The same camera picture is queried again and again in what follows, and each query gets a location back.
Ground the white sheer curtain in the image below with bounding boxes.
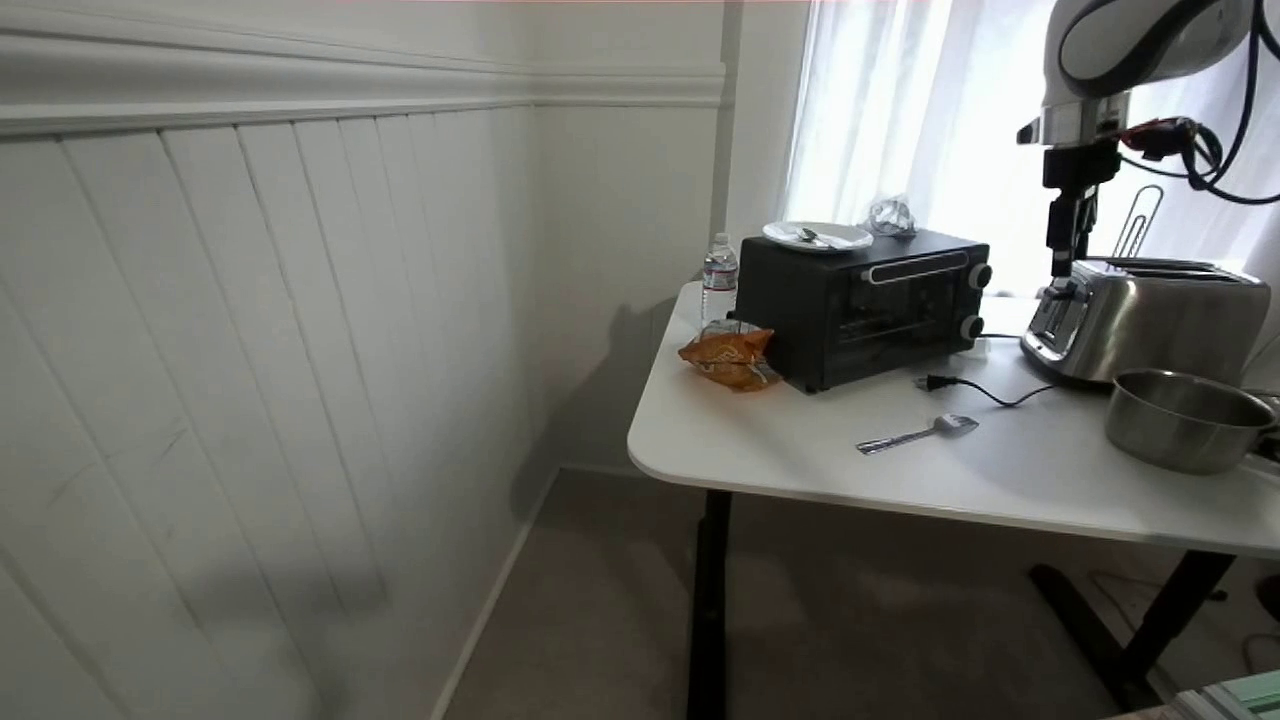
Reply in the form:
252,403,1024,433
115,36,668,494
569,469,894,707
784,0,1280,303

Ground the steel saucepan with long handle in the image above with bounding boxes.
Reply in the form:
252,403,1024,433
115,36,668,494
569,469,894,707
1098,369,1280,482

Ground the silver two-slot toaster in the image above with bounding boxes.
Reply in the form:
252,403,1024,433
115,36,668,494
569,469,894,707
1015,254,1275,393

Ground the black cord with plug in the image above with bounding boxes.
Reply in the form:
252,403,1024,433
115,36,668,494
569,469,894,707
914,369,1054,415

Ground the bread pastry on table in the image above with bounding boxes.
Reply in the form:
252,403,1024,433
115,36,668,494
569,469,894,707
674,315,784,397

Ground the black table leg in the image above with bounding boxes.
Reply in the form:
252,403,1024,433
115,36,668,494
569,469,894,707
1024,544,1239,712
679,489,738,720

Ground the black toaster oven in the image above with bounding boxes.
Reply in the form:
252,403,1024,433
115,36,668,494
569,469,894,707
733,228,996,397

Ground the grey plastic spoon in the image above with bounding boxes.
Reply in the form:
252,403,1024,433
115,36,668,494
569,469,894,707
852,412,983,462

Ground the crumpled clear plastic wrap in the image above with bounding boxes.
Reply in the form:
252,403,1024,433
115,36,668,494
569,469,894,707
863,195,922,245

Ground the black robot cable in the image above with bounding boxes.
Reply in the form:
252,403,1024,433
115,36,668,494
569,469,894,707
1115,0,1280,213

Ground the pale green box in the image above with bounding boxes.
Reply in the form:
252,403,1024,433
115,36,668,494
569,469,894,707
1171,663,1280,720

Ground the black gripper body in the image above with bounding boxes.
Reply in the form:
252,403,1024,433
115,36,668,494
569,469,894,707
1041,135,1122,256

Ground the small clear water bottle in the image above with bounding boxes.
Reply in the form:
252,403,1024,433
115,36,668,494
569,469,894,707
697,232,745,325

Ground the white plate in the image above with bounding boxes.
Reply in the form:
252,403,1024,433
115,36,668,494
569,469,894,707
757,218,876,256

